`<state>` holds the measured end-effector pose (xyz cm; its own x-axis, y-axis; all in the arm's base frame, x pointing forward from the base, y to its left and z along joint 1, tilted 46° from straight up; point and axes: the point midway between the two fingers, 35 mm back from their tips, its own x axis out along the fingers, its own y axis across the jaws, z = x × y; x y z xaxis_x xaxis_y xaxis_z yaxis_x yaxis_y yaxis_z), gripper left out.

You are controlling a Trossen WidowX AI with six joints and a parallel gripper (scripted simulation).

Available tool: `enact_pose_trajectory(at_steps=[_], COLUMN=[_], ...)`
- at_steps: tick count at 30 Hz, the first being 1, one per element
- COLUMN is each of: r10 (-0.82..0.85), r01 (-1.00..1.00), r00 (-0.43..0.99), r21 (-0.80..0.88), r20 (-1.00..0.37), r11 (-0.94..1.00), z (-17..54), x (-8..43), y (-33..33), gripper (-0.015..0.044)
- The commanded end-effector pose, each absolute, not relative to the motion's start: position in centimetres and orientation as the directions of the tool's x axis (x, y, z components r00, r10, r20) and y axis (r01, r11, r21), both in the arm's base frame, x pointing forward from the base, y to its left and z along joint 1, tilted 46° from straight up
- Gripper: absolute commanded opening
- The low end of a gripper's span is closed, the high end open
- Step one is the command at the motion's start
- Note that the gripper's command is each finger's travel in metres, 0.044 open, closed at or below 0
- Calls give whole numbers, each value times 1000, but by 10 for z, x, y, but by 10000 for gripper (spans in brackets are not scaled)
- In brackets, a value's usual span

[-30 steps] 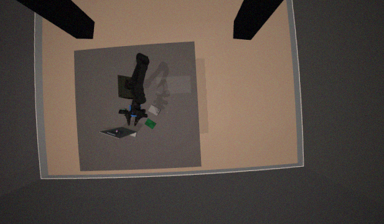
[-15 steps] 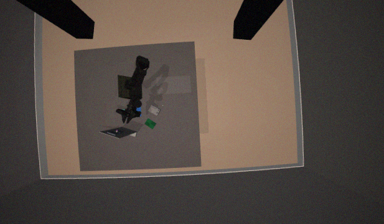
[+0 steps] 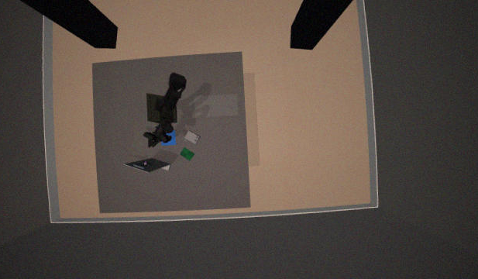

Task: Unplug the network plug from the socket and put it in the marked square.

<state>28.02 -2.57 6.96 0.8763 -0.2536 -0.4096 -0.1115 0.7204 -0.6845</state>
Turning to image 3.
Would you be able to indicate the blue flat square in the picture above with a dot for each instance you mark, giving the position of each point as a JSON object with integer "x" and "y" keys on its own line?
{"x": 173, "y": 140}

